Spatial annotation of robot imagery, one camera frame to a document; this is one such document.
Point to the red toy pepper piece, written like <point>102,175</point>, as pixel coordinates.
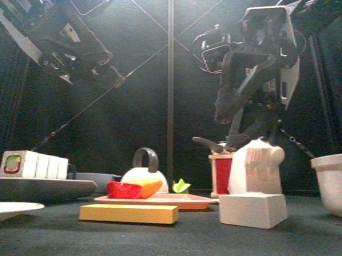
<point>121,191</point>

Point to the white plate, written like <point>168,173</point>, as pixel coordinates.
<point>15,209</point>

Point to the red wooden framed box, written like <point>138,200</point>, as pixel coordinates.
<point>222,173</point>

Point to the dark grey plate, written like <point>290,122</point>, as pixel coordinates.
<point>45,189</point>

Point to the white toy carton box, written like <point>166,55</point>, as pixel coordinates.
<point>34,164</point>

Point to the white wooden cube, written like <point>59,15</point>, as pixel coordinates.
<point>254,210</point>

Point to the yellow orange toy pepper piece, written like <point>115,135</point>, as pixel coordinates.
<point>150,186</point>

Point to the thin metal frame pole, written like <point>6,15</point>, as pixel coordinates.
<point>170,83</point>

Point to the grey bowl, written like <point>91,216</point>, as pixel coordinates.
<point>101,180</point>

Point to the pink tray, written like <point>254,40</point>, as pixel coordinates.
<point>178,201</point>

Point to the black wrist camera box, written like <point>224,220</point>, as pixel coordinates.
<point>268,25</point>

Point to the green toy leaf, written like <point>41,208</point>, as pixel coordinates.
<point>181,187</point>

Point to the yellow wooden block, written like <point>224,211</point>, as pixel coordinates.
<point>129,214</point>

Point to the white wooden carton toy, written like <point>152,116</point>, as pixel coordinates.
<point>256,170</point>

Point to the white cup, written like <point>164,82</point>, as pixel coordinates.
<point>331,183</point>

